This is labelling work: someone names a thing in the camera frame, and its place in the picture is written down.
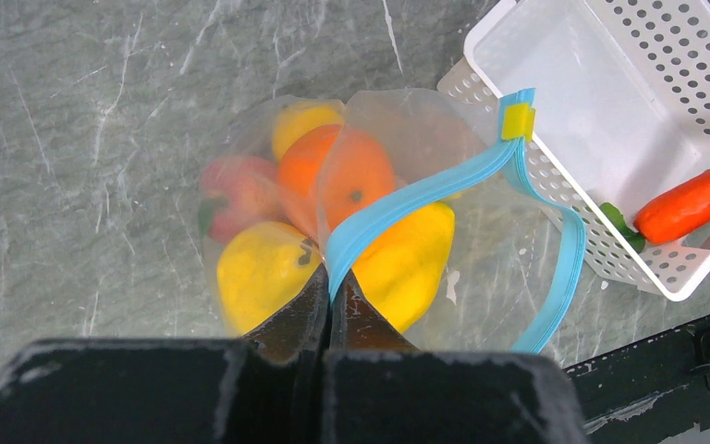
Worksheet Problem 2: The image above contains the clear zip top bag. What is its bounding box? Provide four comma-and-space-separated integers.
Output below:
197, 89, 587, 353

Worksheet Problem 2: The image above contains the yellow mango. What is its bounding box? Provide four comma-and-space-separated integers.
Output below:
352, 202, 456, 333

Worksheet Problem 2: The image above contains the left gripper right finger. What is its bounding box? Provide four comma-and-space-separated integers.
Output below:
320, 274, 588, 443

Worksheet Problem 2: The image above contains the white perforated plastic basket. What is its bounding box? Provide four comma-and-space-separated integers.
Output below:
437, 0, 710, 302

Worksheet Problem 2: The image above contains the orange fruit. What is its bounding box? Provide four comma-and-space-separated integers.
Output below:
276, 124, 397, 241

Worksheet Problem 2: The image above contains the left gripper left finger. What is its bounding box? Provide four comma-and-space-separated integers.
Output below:
0, 266, 329, 443

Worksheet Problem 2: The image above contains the yellow fruit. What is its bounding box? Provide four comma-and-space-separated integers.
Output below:
272, 101, 344, 161
216, 221, 322, 335

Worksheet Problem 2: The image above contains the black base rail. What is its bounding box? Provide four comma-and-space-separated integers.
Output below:
565, 314, 710, 443

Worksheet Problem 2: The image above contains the orange carrot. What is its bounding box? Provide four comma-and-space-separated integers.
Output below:
599, 169, 710, 253

